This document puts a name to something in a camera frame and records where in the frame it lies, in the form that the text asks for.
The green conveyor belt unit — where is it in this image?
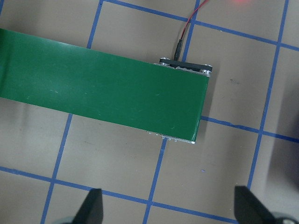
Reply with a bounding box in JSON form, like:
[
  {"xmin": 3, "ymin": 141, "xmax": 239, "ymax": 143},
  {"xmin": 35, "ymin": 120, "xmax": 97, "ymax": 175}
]
[{"xmin": 0, "ymin": 28, "xmax": 213, "ymax": 146}]

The red black power cable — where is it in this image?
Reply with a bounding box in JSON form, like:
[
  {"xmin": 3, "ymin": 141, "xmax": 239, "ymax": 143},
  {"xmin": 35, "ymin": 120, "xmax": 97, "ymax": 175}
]
[{"xmin": 173, "ymin": 0, "xmax": 211, "ymax": 62}]

